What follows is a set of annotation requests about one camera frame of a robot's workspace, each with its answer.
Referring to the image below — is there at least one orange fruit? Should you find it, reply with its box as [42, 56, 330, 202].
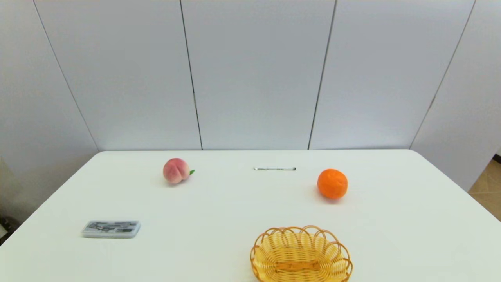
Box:
[317, 169, 348, 199]

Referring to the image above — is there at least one pink peach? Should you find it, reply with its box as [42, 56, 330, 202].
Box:
[163, 158, 195, 184]

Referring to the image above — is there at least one yellow woven basket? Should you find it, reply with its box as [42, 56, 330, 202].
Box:
[250, 225, 353, 282]

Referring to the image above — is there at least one clear plastic compass case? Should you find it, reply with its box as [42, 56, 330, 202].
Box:
[81, 220, 141, 239]

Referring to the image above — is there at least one dark background object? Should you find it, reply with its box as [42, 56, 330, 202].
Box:
[0, 217, 19, 245]

